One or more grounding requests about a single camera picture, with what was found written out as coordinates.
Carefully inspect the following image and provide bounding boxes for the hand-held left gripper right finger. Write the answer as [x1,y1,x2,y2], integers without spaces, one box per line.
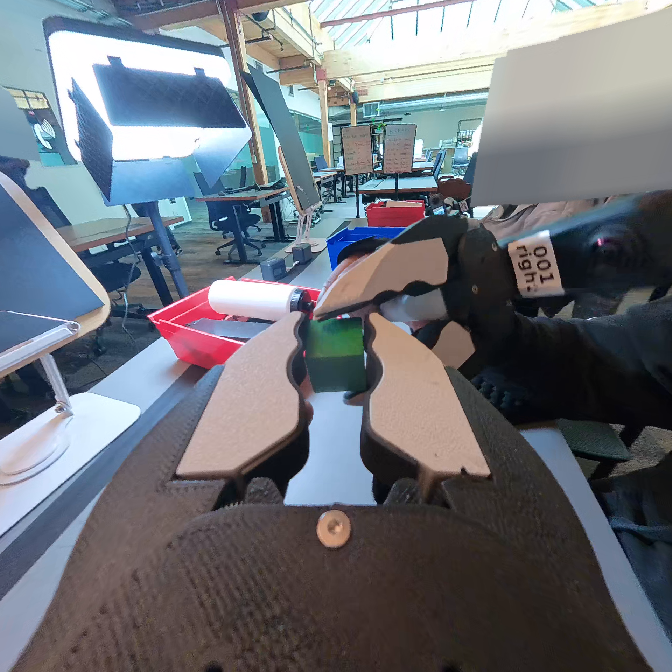
[360,312,491,501]

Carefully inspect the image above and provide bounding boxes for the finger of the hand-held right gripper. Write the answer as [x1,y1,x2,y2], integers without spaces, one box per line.
[420,320,477,369]
[313,236,452,321]

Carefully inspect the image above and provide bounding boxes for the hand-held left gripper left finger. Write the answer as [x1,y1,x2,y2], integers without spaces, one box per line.
[176,311,314,483]

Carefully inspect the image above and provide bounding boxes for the dark metal plate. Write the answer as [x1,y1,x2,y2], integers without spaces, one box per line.
[184,317,275,342]

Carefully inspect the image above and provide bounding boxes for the red plastic bin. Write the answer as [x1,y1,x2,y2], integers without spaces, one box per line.
[148,276,343,369]
[366,199,426,228]

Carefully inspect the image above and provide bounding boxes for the small green block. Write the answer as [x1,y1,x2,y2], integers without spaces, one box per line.
[304,316,369,394]

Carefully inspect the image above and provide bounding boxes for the black hand-held device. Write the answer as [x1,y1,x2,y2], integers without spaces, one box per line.
[428,191,471,217]

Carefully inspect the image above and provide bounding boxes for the person's right hand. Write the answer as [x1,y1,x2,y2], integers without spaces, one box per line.
[320,250,381,295]

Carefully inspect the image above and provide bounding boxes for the blue plastic bin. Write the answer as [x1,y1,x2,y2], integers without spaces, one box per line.
[325,226,417,272]

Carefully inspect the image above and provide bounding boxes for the black padded chair armrest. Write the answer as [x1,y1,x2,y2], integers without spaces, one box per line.
[472,367,532,422]

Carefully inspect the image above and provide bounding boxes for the wooden board stand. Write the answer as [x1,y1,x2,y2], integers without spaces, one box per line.
[277,147,328,254]

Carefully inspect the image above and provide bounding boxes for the white bottle black cap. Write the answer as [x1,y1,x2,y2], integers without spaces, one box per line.
[208,280,317,322]

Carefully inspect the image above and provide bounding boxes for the rolling whiteboard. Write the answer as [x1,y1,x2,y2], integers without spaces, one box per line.
[341,124,375,177]
[382,122,419,174]

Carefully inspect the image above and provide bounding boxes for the wooden office desk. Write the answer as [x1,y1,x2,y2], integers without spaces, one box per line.
[195,186,291,243]
[58,215,186,254]

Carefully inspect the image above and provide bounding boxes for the black office chair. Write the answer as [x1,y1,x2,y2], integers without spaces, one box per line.
[194,170,267,264]

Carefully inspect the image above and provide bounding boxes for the dark green chair seat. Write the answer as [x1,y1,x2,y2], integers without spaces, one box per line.
[556,419,632,464]

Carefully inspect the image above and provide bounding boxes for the black flag panel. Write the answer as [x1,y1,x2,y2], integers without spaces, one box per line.
[239,65,322,212]

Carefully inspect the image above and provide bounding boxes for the black light stand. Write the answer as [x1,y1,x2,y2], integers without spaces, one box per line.
[128,199,191,301]

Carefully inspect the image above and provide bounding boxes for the studio light panel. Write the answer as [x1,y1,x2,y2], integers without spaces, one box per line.
[43,16,254,207]

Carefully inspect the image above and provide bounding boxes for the wall poster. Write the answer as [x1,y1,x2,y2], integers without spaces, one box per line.
[18,89,75,167]

